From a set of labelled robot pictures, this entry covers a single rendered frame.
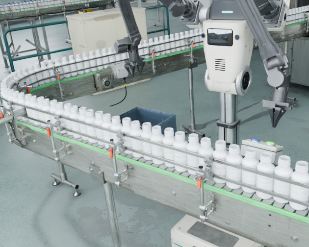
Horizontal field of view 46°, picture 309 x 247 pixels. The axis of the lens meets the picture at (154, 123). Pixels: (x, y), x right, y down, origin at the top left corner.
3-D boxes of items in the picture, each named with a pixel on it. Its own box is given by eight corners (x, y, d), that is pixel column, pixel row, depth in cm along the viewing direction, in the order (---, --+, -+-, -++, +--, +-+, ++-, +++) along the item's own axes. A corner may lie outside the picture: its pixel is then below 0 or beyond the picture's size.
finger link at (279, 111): (277, 129, 134) (281, 104, 133) (258, 125, 138) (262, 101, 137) (283, 128, 139) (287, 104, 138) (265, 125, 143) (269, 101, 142)
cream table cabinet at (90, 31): (133, 73, 663) (126, 6, 616) (152, 80, 614) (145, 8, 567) (78, 87, 611) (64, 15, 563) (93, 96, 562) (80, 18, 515)
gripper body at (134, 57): (123, 64, 201) (122, 51, 198) (136, 59, 208) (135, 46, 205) (132, 65, 197) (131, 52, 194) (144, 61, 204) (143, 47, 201)
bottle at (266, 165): (275, 193, 129) (278, 152, 122) (269, 202, 125) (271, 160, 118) (259, 188, 132) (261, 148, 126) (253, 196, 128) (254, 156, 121)
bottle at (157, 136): (169, 160, 157) (166, 126, 150) (161, 166, 153) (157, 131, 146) (158, 157, 161) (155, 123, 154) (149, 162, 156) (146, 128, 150)
